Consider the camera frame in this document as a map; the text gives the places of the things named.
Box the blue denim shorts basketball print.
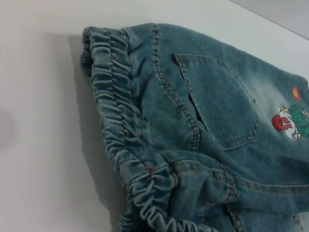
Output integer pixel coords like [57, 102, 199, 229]
[80, 23, 309, 232]

